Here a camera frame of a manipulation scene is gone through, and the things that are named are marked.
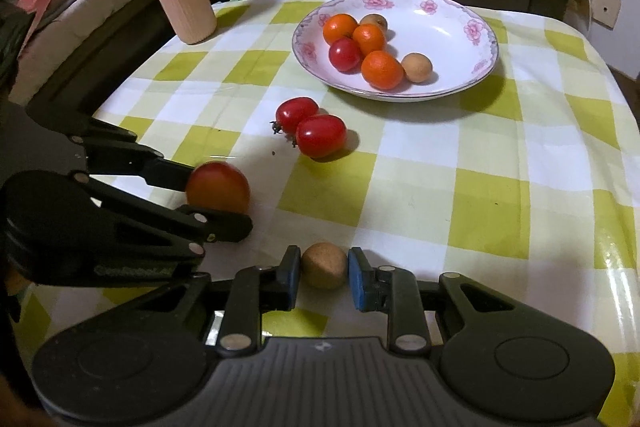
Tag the grey sofa cushion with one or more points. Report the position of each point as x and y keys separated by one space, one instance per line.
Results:
x=82 y=56

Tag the brown longan fruit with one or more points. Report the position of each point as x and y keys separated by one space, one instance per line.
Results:
x=418 y=67
x=375 y=19
x=324 y=266

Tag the wall power socket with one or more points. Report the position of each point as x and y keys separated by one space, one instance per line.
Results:
x=603 y=12

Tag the white floral ceramic plate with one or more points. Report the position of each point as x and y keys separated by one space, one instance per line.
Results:
x=462 y=47

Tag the green white checkered tablecloth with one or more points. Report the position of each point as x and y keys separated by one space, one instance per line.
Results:
x=527 y=182

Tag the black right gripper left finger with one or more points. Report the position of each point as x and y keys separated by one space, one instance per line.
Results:
x=255 y=291

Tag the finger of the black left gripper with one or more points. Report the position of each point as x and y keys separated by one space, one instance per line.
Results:
x=116 y=223
x=115 y=151

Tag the large red tomato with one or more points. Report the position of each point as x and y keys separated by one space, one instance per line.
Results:
x=217 y=185

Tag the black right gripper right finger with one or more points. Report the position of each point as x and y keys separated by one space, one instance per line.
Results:
x=394 y=292

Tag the small orange tangerine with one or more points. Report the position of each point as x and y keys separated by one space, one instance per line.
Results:
x=369 y=38

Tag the red cherry tomato with stem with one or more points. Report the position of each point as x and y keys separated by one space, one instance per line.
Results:
x=345 y=55

